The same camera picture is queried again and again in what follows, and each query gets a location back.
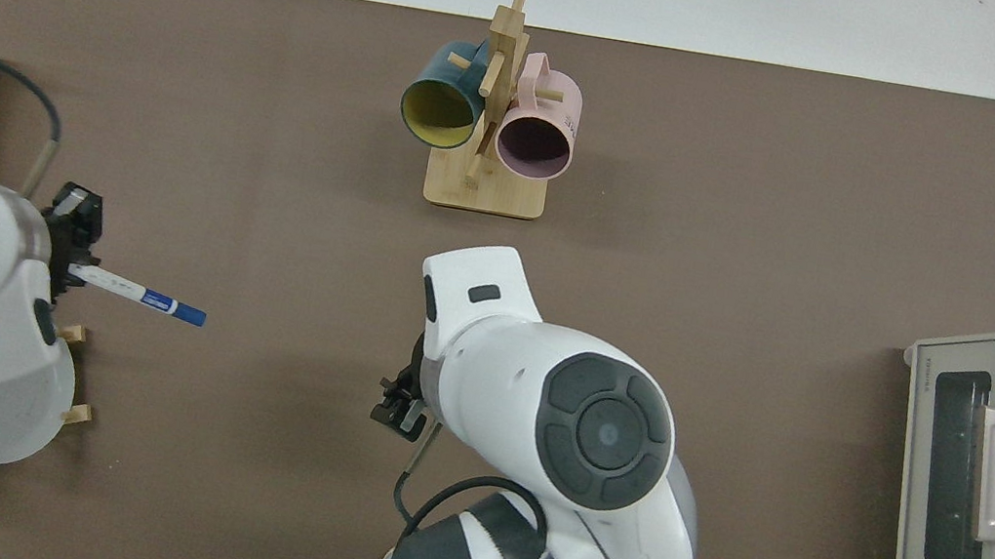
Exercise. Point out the blue and white marker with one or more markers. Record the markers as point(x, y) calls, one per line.
point(159, 302)

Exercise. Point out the wooden plate rack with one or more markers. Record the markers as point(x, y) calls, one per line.
point(72, 333)

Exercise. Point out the wooden cup stand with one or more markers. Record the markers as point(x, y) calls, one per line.
point(486, 194)

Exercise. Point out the dark teal cup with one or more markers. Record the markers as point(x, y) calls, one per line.
point(435, 73)

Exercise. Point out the pink cup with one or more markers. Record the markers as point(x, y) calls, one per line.
point(548, 105)

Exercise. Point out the brown table cloth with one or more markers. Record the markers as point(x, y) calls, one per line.
point(764, 211)

